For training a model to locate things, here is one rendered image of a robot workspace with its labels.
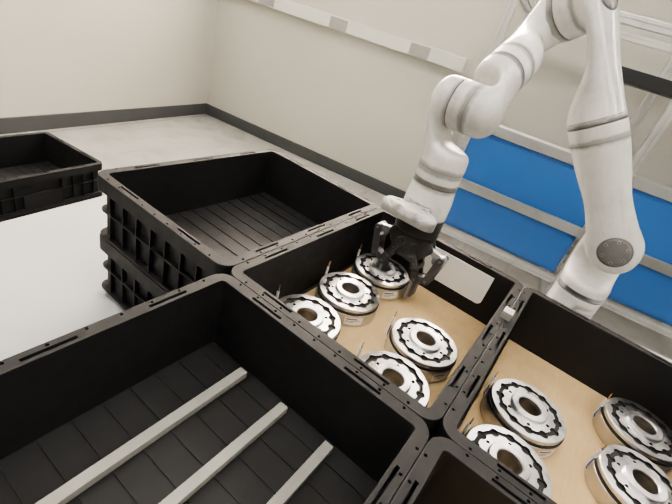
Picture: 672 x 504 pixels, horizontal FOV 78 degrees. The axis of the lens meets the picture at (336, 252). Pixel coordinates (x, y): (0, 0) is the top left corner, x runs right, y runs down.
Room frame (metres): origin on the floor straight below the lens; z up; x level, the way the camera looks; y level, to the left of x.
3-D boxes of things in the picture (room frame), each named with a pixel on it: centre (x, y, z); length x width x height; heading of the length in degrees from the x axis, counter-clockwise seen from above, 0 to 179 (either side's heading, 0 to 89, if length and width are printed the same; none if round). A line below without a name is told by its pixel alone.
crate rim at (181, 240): (0.66, 0.17, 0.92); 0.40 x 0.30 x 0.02; 153
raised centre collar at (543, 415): (0.42, -0.31, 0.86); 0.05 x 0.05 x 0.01
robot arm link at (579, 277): (0.77, -0.50, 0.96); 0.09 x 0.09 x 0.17; 67
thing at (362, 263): (0.65, -0.09, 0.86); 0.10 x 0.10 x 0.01
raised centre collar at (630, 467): (0.35, -0.43, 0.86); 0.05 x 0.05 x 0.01
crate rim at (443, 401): (0.52, -0.10, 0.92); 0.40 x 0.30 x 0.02; 153
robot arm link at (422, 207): (0.62, -0.11, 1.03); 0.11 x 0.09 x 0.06; 151
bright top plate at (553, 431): (0.42, -0.31, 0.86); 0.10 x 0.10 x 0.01
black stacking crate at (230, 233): (0.66, 0.17, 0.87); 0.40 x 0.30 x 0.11; 153
